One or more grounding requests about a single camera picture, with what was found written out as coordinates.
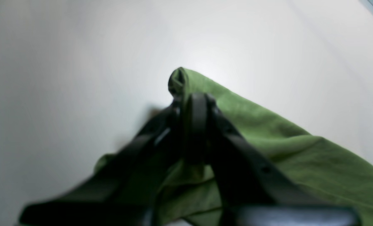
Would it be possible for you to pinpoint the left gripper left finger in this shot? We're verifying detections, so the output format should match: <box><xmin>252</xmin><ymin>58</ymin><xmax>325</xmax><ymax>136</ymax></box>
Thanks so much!
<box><xmin>19</xmin><ymin>94</ymin><xmax>198</xmax><ymax>226</ymax></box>

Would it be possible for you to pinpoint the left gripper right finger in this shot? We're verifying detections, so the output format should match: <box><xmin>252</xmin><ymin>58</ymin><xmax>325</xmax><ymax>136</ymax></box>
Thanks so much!
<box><xmin>197</xmin><ymin>94</ymin><xmax>361</xmax><ymax>226</ymax></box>

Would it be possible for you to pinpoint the green t-shirt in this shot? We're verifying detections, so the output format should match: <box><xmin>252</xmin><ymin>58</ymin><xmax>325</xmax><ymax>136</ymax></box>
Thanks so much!
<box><xmin>94</xmin><ymin>67</ymin><xmax>373</xmax><ymax>226</ymax></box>

